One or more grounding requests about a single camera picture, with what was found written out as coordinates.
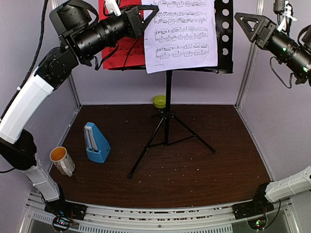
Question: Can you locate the aluminium corner post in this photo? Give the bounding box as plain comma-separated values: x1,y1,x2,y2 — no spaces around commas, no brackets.
51,0,81,108
234,0,265,110

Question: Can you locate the right aluminium corner post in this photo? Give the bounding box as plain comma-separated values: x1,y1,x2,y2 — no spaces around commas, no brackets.
234,0,265,110

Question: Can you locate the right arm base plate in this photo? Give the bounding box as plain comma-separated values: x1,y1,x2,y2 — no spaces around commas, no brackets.
232,201,274,231

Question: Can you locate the white patterned mug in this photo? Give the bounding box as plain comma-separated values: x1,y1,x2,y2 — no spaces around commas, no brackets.
50,147,75,177

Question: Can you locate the green plastic bowl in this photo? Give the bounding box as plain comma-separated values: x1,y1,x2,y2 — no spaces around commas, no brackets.
152,95,166,109

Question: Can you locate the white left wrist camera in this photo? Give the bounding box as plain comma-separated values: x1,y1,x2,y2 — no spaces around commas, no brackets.
103,0,121,17

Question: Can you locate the white sheet music paper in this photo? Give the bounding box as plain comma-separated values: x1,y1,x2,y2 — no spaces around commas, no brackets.
142,0,218,74

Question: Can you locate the black music stand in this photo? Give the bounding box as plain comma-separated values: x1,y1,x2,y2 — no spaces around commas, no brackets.
106,0,234,180

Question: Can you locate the red sheet music paper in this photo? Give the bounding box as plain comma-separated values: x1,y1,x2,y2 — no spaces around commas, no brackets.
98,0,145,69

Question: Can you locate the blue metronome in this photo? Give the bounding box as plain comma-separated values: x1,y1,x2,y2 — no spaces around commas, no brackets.
84,122,111,163

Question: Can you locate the left aluminium corner post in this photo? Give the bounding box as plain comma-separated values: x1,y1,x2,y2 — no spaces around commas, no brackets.
51,0,81,108

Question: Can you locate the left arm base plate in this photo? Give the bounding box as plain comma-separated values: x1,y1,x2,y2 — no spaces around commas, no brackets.
41,198,87,232

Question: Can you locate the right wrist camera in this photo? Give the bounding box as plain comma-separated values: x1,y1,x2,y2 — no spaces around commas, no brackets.
273,0,297,32

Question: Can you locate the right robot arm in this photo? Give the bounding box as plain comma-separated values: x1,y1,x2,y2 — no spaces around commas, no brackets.
234,13,311,215

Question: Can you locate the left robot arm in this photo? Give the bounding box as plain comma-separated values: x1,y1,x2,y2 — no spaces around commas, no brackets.
0,0,159,216

